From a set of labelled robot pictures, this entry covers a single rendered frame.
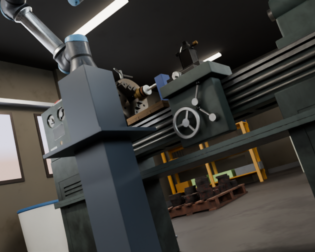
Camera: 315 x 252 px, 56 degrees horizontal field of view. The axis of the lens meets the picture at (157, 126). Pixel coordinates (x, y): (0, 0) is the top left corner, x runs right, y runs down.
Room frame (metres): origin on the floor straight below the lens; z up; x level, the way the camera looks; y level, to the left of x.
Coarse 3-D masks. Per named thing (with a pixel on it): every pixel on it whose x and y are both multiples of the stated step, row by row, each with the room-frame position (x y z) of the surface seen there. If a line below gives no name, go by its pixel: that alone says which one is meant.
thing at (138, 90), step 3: (141, 87) 1.83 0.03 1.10; (135, 90) 1.85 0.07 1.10; (138, 90) 1.83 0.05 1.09; (141, 90) 1.82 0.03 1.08; (135, 93) 1.85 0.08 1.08; (138, 93) 1.84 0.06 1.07; (141, 93) 1.84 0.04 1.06; (144, 93) 1.83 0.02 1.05; (135, 96) 1.87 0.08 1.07; (138, 96) 1.85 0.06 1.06; (141, 96) 1.85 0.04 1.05; (144, 96) 1.86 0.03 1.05; (147, 96) 1.89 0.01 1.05; (141, 99) 1.88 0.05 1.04
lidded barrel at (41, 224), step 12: (36, 204) 3.70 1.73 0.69; (48, 204) 3.77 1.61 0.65; (24, 216) 3.71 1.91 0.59; (36, 216) 3.70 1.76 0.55; (48, 216) 3.76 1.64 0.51; (60, 216) 3.92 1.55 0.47; (24, 228) 3.74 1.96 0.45; (36, 228) 3.70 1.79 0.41; (48, 228) 3.75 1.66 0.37; (60, 228) 3.88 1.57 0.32; (36, 240) 3.71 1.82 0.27; (48, 240) 3.75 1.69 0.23; (60, 240) 3.86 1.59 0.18
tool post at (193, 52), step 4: (188, 48) 1.48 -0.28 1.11; (180, 52) 1.51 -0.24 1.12; (184, 52) 1.50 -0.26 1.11; (188, 52) 1.49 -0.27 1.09; (192, 52) 1.50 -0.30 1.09; (180, 56) 1.52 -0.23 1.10; (184, 56) 1.50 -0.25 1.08; (188, 56) 1.49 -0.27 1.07; (192, 56) 1.49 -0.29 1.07; (196, 56) 1.53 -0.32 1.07; (180, 60) 1.53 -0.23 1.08; (184, 60) 1.51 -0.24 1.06; (188, 60) 1.49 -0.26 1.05; (192, 60) 1.48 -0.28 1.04; (196, 60) 1.51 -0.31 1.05; (184, 64) 1.51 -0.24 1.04; (188, 64) 1.50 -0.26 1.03
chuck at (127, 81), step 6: (132, 84) 1.97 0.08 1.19; (120, 90) 1.87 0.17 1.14; (120, 96) 1.86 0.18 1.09; (126, 96) 1.90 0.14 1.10; (120, 102) 1.84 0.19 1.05; (126, 102) 1.89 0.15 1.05; (144, 102) 2.03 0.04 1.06; (126, 108) 1.87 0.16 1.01; (144, 108) 2.02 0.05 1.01; (126, 114) 1.86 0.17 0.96; (126, 120) 1.91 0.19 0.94
